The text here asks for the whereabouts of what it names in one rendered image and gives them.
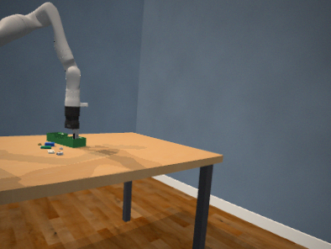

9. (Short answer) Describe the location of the green three-compartment tray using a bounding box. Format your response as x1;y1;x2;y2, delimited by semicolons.
46;132;87;148

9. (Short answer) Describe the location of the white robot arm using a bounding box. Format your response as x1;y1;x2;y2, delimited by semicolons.
0;3;81;97

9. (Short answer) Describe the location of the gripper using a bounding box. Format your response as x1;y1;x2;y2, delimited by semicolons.
65;97;88;139

